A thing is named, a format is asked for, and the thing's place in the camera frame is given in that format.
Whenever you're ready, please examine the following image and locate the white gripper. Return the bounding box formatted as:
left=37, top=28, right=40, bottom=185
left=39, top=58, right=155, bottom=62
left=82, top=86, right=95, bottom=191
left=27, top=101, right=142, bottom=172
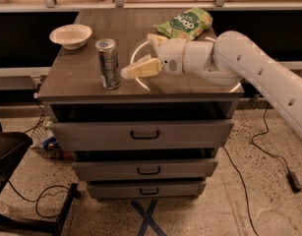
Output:
left=121, top=33, right=187, bottom=79

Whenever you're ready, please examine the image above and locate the silver redbull can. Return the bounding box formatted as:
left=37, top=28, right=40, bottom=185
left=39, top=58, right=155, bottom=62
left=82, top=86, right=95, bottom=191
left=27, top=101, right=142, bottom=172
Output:
left=95, top=38, right=120, bottom=89

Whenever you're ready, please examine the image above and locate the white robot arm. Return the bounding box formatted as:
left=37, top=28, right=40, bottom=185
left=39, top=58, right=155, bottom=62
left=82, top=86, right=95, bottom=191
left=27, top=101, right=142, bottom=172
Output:
left=121, top=30, right=302, bottom=139

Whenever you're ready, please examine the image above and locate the white paper bowl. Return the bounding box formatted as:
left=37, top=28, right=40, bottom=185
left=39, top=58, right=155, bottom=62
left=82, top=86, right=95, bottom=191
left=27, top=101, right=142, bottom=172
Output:
left=49, top=25, right=91, bottom=50

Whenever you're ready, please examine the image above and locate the green chip bag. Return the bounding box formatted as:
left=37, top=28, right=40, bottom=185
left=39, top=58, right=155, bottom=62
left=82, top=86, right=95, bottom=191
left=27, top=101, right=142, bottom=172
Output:
left=157, top=8, right=212, bottom=41

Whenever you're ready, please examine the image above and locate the top grey drawer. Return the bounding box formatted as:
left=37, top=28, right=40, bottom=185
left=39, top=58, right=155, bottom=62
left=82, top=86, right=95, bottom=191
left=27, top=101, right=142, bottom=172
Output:
left=51, top=120, right=233, bottom=151

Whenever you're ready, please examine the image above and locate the grey drawer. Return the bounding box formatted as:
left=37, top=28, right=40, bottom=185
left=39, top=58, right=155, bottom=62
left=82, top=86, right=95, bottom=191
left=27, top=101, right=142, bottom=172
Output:
left=51, top=120, right=233, bottom=151
left=72, top=158, right=217, bottom=182
left=88, top=181, right=206, bottom=200

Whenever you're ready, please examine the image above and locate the grey drawer cabinet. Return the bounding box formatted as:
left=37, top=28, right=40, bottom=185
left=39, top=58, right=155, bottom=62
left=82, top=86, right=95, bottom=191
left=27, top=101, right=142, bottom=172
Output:
left=39, top=9, right=244, bottom=187

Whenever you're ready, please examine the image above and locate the middle grey drawer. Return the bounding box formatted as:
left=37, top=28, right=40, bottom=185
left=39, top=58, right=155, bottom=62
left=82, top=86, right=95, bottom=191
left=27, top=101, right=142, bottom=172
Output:
left=72, top=158, right=217, bottom=182

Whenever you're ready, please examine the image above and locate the bottom grey drawer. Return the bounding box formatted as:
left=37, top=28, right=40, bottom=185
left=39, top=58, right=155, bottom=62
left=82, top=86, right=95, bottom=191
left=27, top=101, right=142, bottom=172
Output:
left=88, top=181, right=206, bottom=200

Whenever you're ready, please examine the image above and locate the black power adapter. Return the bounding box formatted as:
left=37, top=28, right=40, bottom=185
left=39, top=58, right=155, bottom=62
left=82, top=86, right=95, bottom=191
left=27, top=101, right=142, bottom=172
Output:
left=286, top=171, right=302, bottom=193

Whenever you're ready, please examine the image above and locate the black cable right floor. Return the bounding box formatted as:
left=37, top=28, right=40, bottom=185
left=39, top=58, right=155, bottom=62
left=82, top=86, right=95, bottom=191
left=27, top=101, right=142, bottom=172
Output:
left=251, top=101, right=302, bottom=204

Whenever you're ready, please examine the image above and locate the black cable floor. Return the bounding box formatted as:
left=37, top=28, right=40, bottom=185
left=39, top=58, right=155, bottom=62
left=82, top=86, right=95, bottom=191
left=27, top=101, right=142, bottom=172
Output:
left=251, top=101, right=302, bottom=204
left=7, top=179, right=73, bottom=219

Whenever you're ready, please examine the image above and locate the wire basket with items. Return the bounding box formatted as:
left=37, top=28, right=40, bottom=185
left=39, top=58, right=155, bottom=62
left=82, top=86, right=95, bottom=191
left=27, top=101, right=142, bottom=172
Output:
left=31, top=117, right=72, bottom=160

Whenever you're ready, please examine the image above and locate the black cable left floor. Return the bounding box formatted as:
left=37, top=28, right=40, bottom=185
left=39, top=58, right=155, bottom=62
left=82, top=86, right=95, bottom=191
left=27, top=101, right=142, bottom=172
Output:
left=7, top=179, right=73, bottom=219

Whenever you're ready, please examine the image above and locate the black chair frame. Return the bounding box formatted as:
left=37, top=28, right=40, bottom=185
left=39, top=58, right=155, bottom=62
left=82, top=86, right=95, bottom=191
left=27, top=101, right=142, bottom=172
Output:
left=0, top=123, right=81, bottom=236

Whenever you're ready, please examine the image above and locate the black cable under cabinet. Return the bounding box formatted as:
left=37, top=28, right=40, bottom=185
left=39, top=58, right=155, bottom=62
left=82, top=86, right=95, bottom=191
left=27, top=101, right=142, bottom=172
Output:
left=222, top=146, right=261, bottom=236

